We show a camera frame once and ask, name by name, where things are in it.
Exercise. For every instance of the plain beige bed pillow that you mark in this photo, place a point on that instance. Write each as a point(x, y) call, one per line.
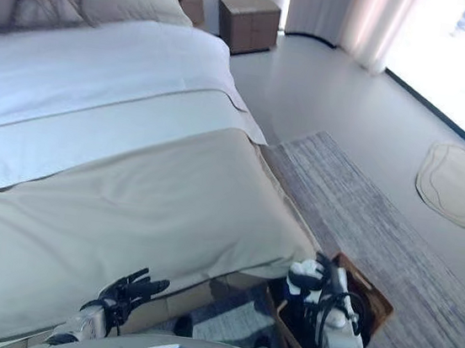
point(134, 5)

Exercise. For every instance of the brown woven wicker basket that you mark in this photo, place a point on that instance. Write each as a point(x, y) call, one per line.
point(374, 302)

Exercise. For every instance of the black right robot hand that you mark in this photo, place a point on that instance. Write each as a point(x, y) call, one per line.
point(309, 277)

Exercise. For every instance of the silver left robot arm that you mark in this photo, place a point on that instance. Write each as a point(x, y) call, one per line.
point(84, 323)

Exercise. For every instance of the beige bed blanket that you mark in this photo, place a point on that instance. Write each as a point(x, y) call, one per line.
point(128, 195)

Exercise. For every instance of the grey striped area rug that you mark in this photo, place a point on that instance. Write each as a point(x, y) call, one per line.
point(377, 242)

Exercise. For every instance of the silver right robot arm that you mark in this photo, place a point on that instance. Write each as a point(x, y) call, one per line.
point(339, 321)

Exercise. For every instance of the white pleated window curtain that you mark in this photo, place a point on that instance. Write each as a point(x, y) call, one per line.
point(344, 22)

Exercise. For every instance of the large bright window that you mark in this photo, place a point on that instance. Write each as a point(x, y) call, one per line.
point(462, 62)

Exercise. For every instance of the small beige oval mat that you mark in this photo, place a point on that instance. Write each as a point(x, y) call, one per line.
point(456, 186)

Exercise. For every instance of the grey patterned throw pillow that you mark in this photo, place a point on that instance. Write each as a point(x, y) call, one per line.
point(49, 7)

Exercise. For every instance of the white bed duvet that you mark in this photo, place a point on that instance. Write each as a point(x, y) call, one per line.
point(101, 64)

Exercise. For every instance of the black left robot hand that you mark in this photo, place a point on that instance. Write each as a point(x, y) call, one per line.
point(129, 293)

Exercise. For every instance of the brown wooden nightstand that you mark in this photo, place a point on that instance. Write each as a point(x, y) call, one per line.
point(250, 25)

